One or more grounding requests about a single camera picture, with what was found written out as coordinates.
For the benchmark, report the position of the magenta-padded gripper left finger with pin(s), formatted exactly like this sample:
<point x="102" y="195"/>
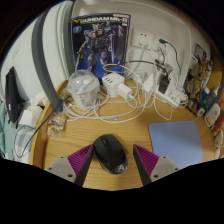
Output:
<point x="61" y="166"/>

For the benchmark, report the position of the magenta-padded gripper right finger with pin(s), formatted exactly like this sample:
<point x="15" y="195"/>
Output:
<point x="163" y="166"/>

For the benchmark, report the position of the black computer mouse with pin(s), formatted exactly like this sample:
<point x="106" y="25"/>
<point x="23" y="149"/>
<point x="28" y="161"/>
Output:
<point x="110" y="153"/>

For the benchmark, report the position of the light blue mouse pad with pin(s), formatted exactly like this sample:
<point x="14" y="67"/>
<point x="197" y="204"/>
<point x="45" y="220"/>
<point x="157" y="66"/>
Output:
<point x="176" y="141"/>

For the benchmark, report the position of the clear snack packet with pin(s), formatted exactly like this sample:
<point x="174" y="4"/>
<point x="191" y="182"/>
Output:
<point x="56" y="126"/>

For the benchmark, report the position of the white mug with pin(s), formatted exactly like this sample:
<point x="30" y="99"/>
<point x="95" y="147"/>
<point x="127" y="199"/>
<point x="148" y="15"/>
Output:
<point x="218" y="139"/>

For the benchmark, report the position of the teal bedding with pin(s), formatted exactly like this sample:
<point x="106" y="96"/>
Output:
<point x="6" y="133"/>

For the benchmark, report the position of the clear lidded plastic cup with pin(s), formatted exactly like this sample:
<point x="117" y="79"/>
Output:
<point x="83" y="88"/>

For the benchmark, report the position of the dark spray bottle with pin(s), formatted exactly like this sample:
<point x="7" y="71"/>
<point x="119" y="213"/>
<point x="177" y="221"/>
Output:
<point x="210" y="96"/>

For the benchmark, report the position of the white power adapter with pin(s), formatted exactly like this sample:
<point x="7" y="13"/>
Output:
<point x="125" y="91"/>

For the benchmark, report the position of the white cube charger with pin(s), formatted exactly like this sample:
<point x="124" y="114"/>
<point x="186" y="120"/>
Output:
<point x="112" y="83"/>

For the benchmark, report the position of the robot model kit box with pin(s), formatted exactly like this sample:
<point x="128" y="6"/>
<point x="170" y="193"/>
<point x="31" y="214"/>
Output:
<point x="100" y="43"/>

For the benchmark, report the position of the grey metal frame tube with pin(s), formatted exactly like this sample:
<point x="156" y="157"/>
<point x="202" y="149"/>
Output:
<point x="41" y="60"/>

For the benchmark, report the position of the white wall socket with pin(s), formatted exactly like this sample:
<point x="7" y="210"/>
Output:
<point x="163" y="43"/>
<point x="142" y="38"/>

